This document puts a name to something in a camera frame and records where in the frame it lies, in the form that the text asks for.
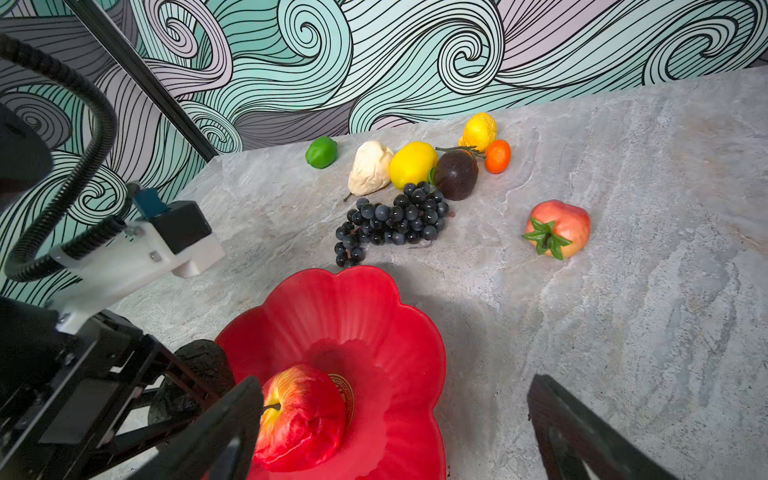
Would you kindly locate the red apple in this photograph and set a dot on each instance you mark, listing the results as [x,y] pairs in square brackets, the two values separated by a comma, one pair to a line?
[303,420]

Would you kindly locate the red flower-shaped bowl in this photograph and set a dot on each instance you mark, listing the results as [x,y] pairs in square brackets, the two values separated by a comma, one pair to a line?
[390,356]

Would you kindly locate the dark avocado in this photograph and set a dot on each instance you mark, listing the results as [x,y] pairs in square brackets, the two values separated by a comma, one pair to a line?
[209,364]

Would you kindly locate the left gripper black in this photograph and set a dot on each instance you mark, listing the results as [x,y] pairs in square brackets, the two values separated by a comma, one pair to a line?
[60,396]

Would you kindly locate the yellow lemon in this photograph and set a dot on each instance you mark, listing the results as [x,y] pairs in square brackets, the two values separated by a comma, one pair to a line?
[412,164]

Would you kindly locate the green lime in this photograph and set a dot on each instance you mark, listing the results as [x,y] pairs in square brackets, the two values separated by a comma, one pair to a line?
[322,152]

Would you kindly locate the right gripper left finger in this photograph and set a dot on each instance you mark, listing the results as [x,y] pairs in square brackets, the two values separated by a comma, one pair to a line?
[219,444]

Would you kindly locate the dark purple plum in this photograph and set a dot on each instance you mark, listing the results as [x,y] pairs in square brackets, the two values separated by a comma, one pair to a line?
[455,174]

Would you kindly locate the small yellow citrus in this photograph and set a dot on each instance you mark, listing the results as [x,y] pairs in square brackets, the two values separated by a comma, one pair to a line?
[479,132]

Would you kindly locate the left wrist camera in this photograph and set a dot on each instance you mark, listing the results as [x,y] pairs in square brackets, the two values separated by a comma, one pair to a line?
[168,238]

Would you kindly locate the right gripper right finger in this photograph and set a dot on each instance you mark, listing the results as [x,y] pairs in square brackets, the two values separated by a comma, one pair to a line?
[575,443]

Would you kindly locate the black grape bunch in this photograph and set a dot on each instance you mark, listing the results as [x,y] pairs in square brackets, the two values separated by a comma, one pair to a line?
[416,217]

